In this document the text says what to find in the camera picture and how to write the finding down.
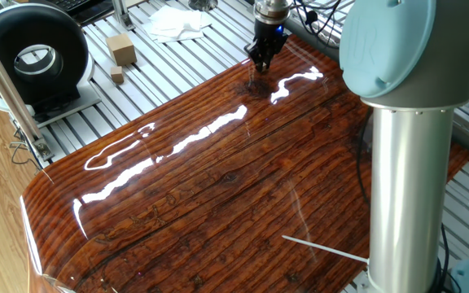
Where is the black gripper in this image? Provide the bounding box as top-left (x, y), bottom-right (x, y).
top-left (244, 18), bottom-right (290, 75)

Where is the round metal fitting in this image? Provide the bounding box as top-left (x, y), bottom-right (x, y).
top-left (188, 0), bottom-right (218, 12)

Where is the white crumpled cloth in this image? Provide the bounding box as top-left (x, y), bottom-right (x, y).
top-left (142, 4), bottom-right (214, 44)

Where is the large tan cube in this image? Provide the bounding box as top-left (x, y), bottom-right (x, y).
top-left (105, 33), bottom-right (138, 67)

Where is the glossy wood-print table mat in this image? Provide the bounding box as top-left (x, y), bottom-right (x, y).
top-left (17, 34), bottom-right (469, 293)

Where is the short aluminium upright profile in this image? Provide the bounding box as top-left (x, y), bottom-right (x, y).
top-left (111, 0), bottom-right (136, 32)

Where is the medium tan cube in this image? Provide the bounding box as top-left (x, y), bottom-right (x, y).
top-left (110, 65), bottom-right (125, 85)

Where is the black keyboard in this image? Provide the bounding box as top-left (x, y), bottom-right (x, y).
top-left (46, 0), bottom-right (107, 13)

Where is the silver robot mounting plate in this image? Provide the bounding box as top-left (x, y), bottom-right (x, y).
top-left (353, 269), bottom-right (372, 293)

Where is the black cable with plug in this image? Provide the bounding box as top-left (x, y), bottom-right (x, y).
top-left (291, 0), bottom-right (344, 52)

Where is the black cable with grey tag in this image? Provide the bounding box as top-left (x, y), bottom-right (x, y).
top-left (354, 107), bottom-right (375, 207)

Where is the black ring fan white base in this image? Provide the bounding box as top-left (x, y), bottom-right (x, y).
top-left (0, 2), bottom-right (103, 129)

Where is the white cable tie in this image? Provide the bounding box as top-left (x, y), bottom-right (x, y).
top-left (282, 234), bottom-right (370, 264)

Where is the aluminium frame post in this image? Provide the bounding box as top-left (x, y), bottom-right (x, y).
top-left (0, 15), bottom-right (55, 163)

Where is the thin black wire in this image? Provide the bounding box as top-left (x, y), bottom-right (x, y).
top-left (9, 126), bottom-right (44, 172)

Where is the thin black cable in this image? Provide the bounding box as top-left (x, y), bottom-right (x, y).
top-left (429, 222), bottom-right (462, 293)

